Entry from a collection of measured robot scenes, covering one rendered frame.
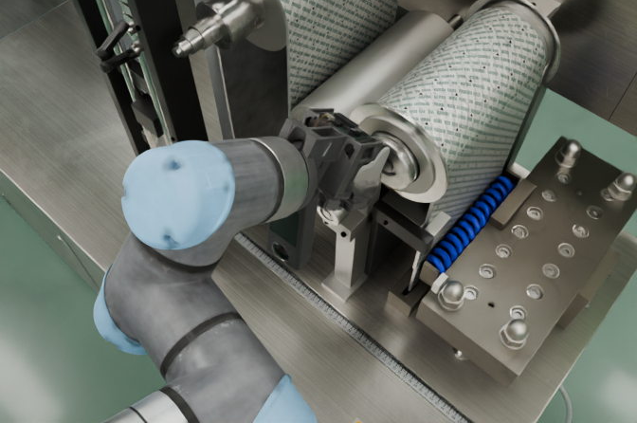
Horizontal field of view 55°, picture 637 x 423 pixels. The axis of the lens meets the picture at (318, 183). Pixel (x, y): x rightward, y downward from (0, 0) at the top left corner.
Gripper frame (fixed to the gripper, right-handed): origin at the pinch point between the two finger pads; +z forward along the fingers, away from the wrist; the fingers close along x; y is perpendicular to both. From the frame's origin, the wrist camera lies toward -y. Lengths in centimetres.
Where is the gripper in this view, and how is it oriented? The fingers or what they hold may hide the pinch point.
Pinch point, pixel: (363, 174)
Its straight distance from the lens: 74.4
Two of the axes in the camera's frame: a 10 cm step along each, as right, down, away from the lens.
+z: 5.1, -1.2, 8.5
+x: -7.5, -5.5, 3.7
